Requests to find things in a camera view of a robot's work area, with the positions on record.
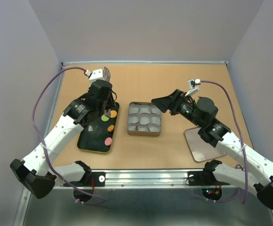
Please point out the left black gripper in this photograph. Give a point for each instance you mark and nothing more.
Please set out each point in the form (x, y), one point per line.
(111, 101)

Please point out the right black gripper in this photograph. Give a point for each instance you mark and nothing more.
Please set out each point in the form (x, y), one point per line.
(172, 101)

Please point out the metal serving tongs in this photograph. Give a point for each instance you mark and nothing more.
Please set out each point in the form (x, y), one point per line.
(113, 96)

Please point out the orange round sandwich cookie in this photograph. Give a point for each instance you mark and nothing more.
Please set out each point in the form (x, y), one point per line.
(112, 114)

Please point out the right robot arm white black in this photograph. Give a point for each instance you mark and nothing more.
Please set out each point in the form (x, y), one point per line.
(257, 175)

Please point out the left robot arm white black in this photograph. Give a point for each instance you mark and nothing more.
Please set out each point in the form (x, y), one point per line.
(35, 171)

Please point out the green round cookie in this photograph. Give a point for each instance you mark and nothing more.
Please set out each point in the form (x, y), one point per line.
(104, 118)

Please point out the white paper cookie cups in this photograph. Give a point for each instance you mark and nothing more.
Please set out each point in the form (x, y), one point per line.
(144, 117)

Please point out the small orange shaped cookie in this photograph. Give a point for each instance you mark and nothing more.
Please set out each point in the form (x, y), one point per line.
(111, 128)

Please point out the dark green metal tray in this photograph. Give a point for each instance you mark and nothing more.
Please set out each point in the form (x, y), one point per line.
(92, 138)

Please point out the pink round cookie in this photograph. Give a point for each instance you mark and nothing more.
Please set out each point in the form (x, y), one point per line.
(108, 141)

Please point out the gold tin lid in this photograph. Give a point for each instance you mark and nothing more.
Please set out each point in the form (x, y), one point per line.
(200, 150)

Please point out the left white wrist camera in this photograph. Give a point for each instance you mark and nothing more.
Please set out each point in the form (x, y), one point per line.
(95, 75)

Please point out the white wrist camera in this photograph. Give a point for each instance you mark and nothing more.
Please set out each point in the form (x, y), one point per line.
(95, 75)
(193, 87)

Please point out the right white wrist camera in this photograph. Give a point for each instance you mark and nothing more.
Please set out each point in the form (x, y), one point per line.
(193, 87)

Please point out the aluminium frame rail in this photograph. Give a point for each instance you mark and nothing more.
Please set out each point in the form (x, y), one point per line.
(115, 179)

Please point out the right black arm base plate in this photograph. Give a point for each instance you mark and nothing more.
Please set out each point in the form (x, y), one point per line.
(201, 178)

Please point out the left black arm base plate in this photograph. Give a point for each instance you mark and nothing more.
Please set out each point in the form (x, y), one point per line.
(95, 178)

